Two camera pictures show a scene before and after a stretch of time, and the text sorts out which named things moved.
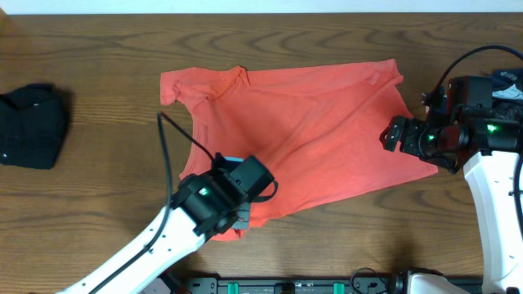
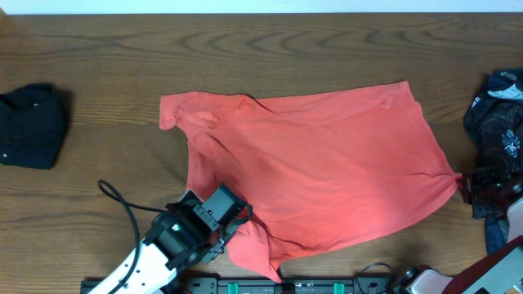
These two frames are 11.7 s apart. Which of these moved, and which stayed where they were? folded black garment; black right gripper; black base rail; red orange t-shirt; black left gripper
Moved: red orange t-shirt; black right gripper; black left gripper
Stayed: black base rail; folded black garment
